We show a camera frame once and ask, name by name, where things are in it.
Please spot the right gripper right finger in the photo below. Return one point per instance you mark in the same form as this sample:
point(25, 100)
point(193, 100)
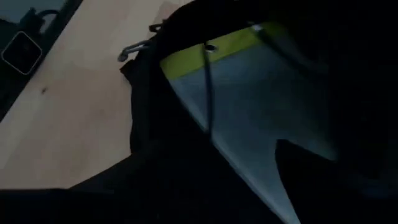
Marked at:
point(311, 186)

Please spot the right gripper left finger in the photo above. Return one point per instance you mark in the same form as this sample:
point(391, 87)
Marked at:
point(149, 168)

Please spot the black backpack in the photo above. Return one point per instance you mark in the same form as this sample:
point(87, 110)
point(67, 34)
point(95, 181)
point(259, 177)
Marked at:
point(161, 109)

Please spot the yellow-edged mesh pouch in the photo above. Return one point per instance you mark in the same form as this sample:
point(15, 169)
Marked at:
point(248, 99)

